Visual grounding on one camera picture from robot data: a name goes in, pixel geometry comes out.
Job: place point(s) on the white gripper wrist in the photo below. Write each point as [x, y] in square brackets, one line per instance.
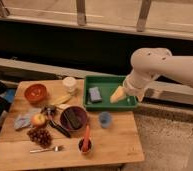
[130, 88]

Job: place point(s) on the blue grey sponge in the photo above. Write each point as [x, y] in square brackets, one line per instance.
[95, 95]

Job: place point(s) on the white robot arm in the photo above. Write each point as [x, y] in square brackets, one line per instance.
[147, 65]

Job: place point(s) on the black block in bowl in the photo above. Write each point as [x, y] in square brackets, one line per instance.
[72, 119]

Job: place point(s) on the purple bowl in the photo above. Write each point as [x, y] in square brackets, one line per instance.
[79, 112]

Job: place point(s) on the red bowl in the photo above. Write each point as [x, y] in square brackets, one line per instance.
[35, 93]

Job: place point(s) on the green plastic tray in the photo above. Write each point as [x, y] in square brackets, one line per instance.
[106, 85]

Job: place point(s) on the blue plastic cup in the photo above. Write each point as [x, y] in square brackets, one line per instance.
[105, 119]

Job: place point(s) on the white lidded jar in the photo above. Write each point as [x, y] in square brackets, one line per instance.
[70, 84]

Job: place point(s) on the yellow banana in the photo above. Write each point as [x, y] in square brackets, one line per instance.
[62, 99]

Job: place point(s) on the dark small cup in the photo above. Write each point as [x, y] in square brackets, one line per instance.
[90, 147]

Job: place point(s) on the orange carrot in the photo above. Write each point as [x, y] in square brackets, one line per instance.
[85, 147]

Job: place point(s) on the wooden table board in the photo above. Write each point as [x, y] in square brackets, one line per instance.
[117, 144]

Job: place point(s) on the red yellow apple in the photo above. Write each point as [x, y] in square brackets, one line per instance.
[38, 120]

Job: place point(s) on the bunch of dark grapes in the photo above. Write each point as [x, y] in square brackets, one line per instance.
[40, 136]

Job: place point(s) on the light blue cloth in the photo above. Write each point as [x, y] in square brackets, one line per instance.
[24, 120]

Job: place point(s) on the black handled tool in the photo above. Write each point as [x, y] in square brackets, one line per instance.
[50, 112]

